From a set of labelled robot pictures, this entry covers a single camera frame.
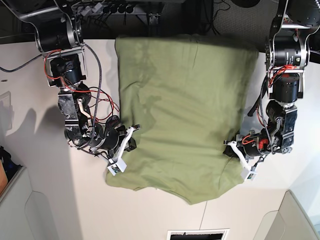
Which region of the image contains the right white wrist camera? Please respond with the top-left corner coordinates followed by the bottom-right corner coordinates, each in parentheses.
top-left (107, 160), bottom-right (127, 176)

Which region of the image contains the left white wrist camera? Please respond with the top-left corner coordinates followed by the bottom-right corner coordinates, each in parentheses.
top-left (240, 168), bottom-right (257, 181)

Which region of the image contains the white wall plate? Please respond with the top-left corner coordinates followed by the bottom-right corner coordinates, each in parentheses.
top-left (0, 91), bottom-right (13, 131)

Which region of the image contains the olive green t-shirt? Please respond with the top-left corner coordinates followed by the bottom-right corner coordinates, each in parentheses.
top-left (105, 36), bottom-right (259, 205)

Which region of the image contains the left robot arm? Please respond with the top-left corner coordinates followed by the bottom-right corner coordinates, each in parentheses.
top-left (224, 0), bottom-right (320, 180)

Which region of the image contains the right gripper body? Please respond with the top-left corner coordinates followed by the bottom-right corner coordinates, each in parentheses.
top-left (89, 124), bottom-right (141, 164)

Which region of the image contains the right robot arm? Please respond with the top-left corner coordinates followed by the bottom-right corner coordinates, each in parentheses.
top-left (3, 0), bottom-right (139, 174)

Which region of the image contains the aluminium table frame post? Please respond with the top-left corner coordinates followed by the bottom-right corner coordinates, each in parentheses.
top-left (147, 14), bottom-right (160, 37)

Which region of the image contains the white vent box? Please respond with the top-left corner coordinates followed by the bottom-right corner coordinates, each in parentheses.
top-left (166, 228), bottom-right (230, 240)

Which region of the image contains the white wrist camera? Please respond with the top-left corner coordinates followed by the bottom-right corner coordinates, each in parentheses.
top-left (240, 168), bottom-right (257, 181)
top-left (107, 160), bottom-right (127, 176)

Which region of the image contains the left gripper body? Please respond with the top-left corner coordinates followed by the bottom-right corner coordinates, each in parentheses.
top-left (223, 133), bottom-right (271, 171)

